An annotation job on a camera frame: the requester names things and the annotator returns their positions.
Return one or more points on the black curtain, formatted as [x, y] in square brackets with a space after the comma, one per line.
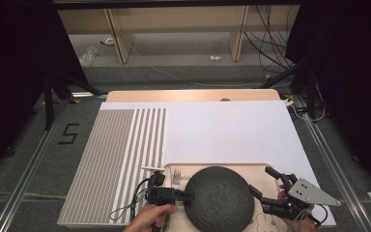
[357, 80]
[13, 80]

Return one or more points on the small white floor scrap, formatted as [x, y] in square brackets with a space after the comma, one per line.
[215, 58]

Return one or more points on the silver fork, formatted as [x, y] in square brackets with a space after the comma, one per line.
[176, 176]

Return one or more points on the light wooden table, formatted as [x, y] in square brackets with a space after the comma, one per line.
[186, 95]

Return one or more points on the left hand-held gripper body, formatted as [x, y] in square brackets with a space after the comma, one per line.
[161, 195]

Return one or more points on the aluminium floor rail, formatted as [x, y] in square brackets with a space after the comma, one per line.
[29, 174]
[335, 170]

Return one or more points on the white board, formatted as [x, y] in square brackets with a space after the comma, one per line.
[225, 132]

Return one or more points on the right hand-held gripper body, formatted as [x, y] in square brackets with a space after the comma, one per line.
[310, 193]

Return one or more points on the small dark floor item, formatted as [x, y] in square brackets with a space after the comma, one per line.
[107, 41]

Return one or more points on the grey striped placemat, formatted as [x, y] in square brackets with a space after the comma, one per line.
[109, 154]

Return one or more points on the clear plastic wrapper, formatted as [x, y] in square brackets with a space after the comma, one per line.
[88, 56]

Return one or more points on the black round plate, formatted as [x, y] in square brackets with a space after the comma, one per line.
[220, 199]

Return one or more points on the beige tray with rabbit print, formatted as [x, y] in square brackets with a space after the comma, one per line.
[261, 175]

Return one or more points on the person's left hand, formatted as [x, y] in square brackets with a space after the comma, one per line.
[149, 217]

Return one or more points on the black metal stand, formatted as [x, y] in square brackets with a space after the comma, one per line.
[49, 106]
[310, 93]

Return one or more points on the light wooden shelf unit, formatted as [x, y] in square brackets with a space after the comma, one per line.
[180, 17]

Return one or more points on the person's right hand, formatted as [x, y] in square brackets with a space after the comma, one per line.
[304, 226]

